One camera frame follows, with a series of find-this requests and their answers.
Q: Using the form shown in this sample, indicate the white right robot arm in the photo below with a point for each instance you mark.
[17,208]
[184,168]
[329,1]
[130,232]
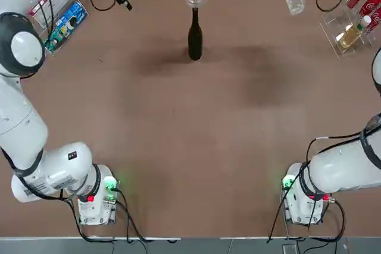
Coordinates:
[336,167]

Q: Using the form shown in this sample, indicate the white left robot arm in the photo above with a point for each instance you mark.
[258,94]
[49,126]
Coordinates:
[23,117]

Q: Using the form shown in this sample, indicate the dark glass bottle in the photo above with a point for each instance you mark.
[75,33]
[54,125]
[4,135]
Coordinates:
[195,43]

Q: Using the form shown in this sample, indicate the clear acrylic drinks shelf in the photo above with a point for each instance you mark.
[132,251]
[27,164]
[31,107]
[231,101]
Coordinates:
[333,28]

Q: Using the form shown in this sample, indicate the blue cookie packet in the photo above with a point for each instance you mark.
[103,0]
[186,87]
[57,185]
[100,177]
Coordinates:
[73,16]

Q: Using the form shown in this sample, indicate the teal snack packet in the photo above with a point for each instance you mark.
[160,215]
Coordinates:
[58,40]

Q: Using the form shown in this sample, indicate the red cookie box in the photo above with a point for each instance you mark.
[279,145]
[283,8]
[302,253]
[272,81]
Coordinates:
[41,4]

